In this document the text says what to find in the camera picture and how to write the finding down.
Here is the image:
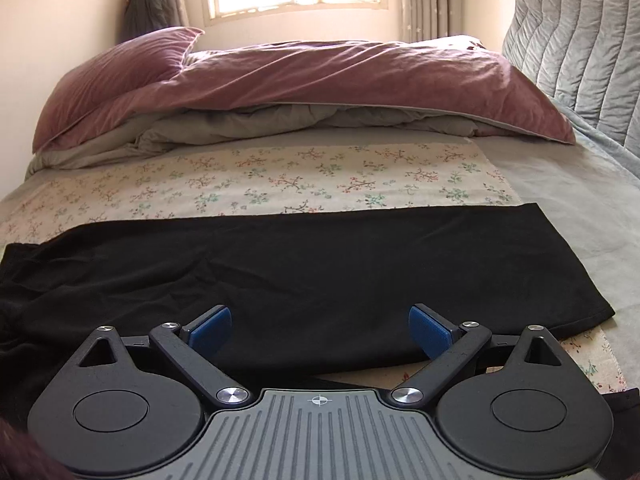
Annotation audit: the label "person's right forearm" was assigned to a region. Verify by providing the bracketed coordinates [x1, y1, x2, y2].
[0, 416, 77, 480]

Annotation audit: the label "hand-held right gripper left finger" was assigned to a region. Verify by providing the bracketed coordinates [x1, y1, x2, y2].
[72, 304, 252, 409]

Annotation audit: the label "black pants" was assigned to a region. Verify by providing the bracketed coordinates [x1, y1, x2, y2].
[0, 202, 617, 426]

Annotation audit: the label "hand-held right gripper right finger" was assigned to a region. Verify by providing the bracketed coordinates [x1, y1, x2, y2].
[390, 304, 569, 407]

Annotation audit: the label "pink and grey duvet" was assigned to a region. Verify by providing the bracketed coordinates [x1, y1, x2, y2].
[27, 35, 579, 177]

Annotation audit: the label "grey quilted headboard cushion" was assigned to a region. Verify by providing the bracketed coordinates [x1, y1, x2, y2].
[502, 0, 640, 149]

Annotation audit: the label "pink pillow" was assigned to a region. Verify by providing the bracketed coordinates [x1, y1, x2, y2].
[32, 26, 206, 155]

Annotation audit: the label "grey hanging garment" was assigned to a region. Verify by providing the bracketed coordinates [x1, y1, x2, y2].
[122, 0, 172, 45]

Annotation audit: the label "floral bed sheet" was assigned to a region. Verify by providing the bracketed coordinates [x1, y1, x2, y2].
[0, 137, 629, 397]

